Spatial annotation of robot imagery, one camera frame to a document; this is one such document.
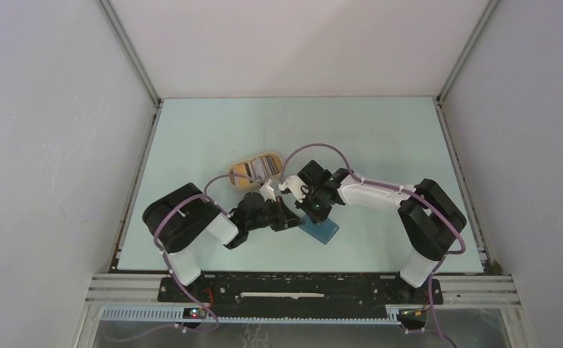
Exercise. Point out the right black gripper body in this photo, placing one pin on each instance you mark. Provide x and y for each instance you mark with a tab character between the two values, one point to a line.
312	205

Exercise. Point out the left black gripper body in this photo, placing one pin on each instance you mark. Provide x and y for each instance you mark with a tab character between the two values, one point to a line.
274	214

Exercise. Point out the blue leather card holder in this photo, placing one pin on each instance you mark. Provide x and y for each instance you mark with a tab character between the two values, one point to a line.
321	232

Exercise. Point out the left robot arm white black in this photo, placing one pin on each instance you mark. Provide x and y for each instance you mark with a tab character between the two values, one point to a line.
179	218

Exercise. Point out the stack of cards in tray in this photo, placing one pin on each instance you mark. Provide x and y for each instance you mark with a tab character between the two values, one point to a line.
260	167

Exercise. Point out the beige oval card tray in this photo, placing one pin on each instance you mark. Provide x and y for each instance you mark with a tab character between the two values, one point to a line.
255	182

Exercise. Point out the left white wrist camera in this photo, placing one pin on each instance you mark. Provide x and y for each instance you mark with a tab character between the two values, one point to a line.
267	190

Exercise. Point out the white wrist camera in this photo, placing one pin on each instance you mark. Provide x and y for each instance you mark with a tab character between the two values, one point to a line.
296	186
267	190

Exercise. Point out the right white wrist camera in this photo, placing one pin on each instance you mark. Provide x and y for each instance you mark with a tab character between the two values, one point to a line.
296	186

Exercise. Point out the white strip on rail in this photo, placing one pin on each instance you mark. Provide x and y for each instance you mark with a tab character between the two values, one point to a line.
292	295

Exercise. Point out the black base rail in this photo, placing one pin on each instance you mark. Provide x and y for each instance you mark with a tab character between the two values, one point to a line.
347	295

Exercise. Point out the left controller board with wires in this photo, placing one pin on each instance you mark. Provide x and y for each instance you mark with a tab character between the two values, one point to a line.
199	313

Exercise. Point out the controller board with wires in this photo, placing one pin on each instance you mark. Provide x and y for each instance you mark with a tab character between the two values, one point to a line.
199	313
413	315

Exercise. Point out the right controller board with wires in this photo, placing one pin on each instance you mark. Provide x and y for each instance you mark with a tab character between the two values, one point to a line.
413	315

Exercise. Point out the aluminium frame front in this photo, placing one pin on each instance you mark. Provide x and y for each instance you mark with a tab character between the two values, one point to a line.
134	297

